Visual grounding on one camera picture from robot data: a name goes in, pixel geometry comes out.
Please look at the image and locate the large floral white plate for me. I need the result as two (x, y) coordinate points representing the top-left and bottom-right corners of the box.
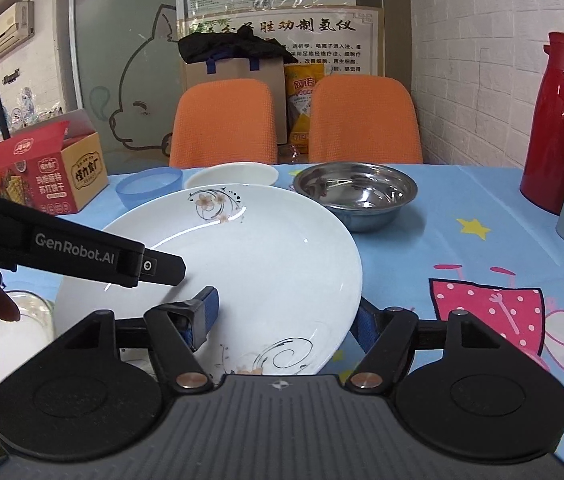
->
(55, 185), (363, 377)

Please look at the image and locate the yellow snack bag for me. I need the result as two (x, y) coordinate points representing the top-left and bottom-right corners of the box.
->
(284, 62), (325, 144)

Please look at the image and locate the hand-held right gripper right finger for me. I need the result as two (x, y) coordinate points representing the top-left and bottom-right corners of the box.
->
(348, 299), (553, 394)

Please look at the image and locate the orange chair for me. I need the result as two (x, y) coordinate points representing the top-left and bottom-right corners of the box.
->
(169, 80), (279, 168)
(308, 76), (423, 165)

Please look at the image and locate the small white plate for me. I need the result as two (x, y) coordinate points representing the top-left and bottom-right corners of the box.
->
(183, 161), (279, 190)

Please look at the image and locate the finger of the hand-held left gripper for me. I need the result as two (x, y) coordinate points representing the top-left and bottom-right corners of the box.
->
(136, 247), (187, 287)

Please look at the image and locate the black cloth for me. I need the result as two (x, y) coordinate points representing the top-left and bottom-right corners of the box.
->
(177, 27), (297, 67)

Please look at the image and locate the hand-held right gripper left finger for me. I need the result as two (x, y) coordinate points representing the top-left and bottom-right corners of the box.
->
(50, 286), (221, 394)

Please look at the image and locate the blue printed tablecloth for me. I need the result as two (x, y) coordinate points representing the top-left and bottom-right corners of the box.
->
(0, 162), (564, 480)

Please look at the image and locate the blue plastic bowl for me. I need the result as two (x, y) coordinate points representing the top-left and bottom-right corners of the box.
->
(115, 167), (183, 209)

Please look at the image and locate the wall poster with black script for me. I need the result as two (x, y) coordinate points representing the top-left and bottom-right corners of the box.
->
(177, 8), (383, 79)

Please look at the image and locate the red and orange snack carton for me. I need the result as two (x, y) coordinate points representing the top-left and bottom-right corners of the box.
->
(0, 108), (110, 217)

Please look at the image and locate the stainless steel bowl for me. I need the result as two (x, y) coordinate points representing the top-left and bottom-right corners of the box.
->
(292, 162), (419, 233)

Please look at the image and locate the red thermos jug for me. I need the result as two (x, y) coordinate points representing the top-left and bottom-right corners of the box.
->
(519, 32), (564, 216)

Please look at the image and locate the brown box with blue handles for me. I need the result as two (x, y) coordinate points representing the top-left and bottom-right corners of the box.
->
(182, 57), (289, 148)

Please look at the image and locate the white air conditioner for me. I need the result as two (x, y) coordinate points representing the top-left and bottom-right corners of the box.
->
(0, 1), (36, 60)

